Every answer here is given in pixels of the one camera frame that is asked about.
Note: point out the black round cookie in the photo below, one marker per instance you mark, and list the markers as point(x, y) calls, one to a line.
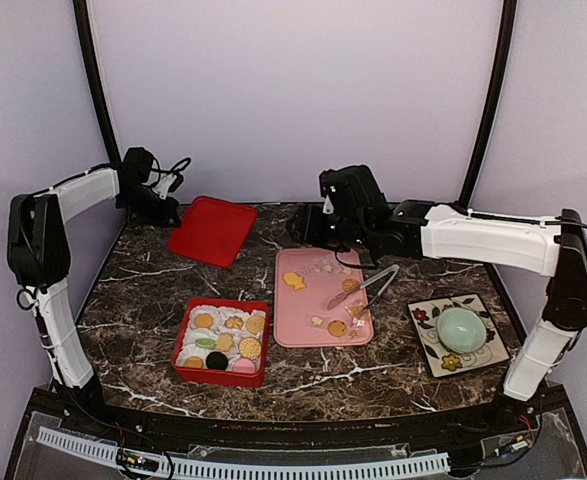
point(217, 361)

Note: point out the red box lid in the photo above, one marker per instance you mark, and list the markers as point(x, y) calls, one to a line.
point(212, 231)

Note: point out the floral square plate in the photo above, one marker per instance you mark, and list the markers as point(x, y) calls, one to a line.
point(443, 362)

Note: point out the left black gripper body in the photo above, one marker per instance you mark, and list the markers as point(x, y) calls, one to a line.
point(148, 212)

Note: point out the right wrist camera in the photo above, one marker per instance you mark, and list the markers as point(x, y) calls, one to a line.
point(352, 190)

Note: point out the swirl butter cookie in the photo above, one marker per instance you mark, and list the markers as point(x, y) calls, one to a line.
point(234, 322)

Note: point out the fish shaped cookie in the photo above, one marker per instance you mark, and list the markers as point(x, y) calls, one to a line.
point(294, 281)

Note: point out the light green bowl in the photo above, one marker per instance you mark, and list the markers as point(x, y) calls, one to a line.
point(461, 330)

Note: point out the round orange cookie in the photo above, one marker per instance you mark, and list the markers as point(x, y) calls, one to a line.
point(337, 328)

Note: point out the pink tray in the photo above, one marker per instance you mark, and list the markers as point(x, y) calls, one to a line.
point(286, 300)

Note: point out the green round cookie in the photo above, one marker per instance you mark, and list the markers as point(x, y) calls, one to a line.
point(206, 343)

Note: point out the left black frame post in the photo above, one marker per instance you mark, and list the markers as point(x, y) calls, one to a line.
point(94, 80)

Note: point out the black frame post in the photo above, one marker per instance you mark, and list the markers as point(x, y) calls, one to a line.
point(94, 80)
point(489, 112)

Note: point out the clear wrapped star candies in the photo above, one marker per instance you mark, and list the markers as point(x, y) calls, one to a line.
point(323, 282)

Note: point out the flower cookie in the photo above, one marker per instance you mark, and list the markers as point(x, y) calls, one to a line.
point(203, 321)
point(225, 342)

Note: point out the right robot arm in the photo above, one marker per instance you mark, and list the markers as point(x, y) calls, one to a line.
point(553, 247)

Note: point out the round tan cookie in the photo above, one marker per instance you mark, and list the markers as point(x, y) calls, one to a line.
point(194, 362)

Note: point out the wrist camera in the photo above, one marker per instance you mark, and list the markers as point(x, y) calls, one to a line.
point(138, 162)
point(352, 190)

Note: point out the white paper cupcake liners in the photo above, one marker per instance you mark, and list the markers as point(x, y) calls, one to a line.
point(187, 345)

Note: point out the swirl cookie right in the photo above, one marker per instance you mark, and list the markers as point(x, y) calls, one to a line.
point(350, 285)

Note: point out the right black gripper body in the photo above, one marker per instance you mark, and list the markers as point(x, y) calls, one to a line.
point(347, 234)

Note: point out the pink round cookie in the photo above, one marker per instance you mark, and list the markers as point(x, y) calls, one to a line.
point(244, 366)

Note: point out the metal serving tongs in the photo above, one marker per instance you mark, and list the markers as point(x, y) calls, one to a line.
point(386, 276)

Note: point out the right black frame post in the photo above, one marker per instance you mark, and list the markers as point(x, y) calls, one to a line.
point(489, 112)

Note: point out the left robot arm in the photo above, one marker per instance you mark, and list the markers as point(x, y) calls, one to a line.
point(39, 256)

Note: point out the red cookie box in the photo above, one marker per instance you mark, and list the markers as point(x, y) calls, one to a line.
point(221, 377)

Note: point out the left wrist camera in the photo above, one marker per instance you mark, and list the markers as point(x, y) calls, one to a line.
point(138, 162)

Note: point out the white cable duct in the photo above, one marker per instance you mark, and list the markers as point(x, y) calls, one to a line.
point(176, 466)

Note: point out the round waffle cookie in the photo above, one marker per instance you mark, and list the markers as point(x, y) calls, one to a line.
point(250, 348)
point(255, 324)

